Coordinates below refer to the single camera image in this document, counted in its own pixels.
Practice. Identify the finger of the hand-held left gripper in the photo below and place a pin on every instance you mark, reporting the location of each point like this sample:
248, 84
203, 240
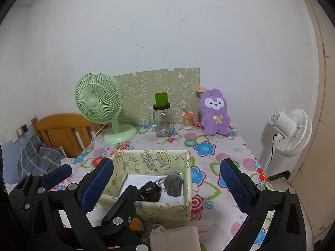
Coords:
123, 204
56, 175

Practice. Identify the cotton swab jar orange lid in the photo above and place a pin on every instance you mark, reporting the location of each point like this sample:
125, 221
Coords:
188, 122

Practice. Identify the wooden chair back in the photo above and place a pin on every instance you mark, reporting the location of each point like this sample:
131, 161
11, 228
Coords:
57, 128

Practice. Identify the green plastic cup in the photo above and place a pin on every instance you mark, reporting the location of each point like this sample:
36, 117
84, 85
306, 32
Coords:
161, 99

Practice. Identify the beige wardrobe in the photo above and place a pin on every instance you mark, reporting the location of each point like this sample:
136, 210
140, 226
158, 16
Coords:
322, 109

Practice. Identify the black plastic bag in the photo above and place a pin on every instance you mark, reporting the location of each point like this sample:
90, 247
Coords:
149, 190

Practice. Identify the glass mug jar with lid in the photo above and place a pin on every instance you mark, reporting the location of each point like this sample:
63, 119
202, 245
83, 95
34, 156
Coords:
163, 125

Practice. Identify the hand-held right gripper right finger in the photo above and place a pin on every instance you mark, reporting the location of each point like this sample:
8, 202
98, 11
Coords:
233, 185

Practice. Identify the purple plush rabbit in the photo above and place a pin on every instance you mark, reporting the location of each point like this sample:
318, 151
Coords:
214, 121

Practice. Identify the grey plaid pillow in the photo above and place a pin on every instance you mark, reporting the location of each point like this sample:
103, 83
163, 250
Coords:
39, 157

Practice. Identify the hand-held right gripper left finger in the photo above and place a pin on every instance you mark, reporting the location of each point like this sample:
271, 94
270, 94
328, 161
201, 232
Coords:
96, 185

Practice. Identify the wall socket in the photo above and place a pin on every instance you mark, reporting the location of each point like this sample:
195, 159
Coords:
22, 130

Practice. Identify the white cloth pouch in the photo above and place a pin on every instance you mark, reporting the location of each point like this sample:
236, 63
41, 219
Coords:
178, 239

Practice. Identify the green cartoon print board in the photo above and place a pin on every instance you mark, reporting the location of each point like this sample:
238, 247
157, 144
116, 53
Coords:
146, 83

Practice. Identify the cartoon print fabric storage box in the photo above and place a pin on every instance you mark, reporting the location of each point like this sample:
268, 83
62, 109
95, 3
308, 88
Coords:
167, 210

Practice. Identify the white standing fan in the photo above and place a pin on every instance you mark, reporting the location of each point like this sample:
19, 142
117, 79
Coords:
295, 130

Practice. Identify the green desk fan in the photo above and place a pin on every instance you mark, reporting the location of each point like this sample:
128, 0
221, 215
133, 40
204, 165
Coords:
93, 103

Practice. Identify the grey cloth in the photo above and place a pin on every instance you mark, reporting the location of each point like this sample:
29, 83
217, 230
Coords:
174, 185

